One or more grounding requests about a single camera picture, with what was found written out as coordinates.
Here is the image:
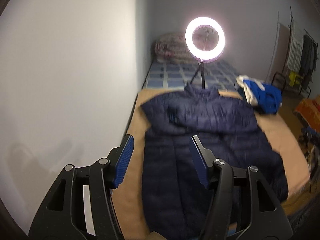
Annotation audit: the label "black clothes rack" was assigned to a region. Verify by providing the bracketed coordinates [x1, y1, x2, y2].
[285, 6, 320, 98]

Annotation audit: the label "folded floral quilt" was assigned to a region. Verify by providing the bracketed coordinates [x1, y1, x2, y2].
[154, 32, 200, 61]

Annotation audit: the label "ring light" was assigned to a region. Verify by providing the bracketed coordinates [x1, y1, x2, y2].
[185, 17, 225, 63]

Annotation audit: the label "striped towel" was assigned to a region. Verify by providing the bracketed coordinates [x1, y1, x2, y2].
[287, 20, 304, 72]

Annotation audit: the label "yellow box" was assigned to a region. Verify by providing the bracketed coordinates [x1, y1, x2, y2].
[289, 71, 302, 85]

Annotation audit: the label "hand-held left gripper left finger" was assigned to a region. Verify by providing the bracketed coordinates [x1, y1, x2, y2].
[28, 134, 135, 240]

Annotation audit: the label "navy puffer jacket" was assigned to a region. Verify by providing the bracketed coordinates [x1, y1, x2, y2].
[140, 84, 289, 240]

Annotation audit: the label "dark hanging clothes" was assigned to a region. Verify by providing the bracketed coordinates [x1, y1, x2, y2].
[299, 34, 320, 83]

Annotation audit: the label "tan blanket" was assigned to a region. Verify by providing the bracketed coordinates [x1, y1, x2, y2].
[110, 87, 312, 240]

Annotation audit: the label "blue and white jacket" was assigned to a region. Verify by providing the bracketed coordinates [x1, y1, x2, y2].
[236, 75, 282, 115]

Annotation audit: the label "blue checkered bed sheet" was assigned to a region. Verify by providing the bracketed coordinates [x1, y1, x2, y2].
[142, 59, 243, 92]

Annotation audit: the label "orange cloth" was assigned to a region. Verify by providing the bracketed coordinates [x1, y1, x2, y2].
[294, 98, 320, 128]

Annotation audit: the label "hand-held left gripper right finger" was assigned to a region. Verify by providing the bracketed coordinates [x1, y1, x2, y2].
[189, 135, 293, 240]

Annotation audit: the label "black tripod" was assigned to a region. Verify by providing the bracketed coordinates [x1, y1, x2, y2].
[191, 61, 207, 90]

